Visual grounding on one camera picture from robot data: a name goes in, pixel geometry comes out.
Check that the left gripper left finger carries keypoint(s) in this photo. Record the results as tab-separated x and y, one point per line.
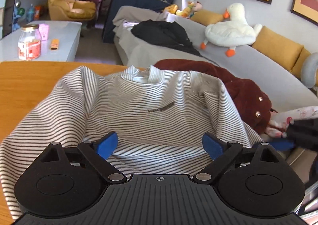
97	154

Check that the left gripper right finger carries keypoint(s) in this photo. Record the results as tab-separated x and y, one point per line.
223	155

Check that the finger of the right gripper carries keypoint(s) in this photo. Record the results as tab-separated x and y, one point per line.
278	144

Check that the striped grey white sweater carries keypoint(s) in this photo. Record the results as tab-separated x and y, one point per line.
160	117

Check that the floral white cloth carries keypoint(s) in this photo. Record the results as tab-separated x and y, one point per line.
279	122

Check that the dark red fleece jacket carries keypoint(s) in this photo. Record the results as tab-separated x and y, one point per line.
252	103

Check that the grey sofa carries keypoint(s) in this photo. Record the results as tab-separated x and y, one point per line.
284	90

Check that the grey neck pillow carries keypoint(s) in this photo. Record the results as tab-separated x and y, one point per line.
309	71

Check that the yellow sofa cushion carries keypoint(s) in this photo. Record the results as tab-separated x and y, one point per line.
206	17
285	52

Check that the white coffee table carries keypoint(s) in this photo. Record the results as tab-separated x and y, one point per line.
68	34

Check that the orange small packet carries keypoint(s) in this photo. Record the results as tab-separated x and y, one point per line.
54	44

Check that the white plush goose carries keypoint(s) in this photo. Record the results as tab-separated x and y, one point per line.
234	32

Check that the glass candy jar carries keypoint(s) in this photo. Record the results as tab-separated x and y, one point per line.
30	42

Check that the black jacket on sofa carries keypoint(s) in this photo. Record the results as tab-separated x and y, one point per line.
165	34

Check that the beige blanket on sofa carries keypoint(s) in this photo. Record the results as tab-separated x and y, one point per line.
135	14

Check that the colourful plush doll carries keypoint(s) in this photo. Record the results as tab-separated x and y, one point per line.
190	9

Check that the yellow armchair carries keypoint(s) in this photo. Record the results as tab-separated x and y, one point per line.
71	10

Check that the yellow plush toy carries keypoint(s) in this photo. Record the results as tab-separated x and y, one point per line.
172	9

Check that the blue water bottle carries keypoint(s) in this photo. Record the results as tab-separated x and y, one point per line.
30	13

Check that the orange container on floor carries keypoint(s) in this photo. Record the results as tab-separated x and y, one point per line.
37	12

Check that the green ball toy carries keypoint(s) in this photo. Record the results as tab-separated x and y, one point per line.
19	11

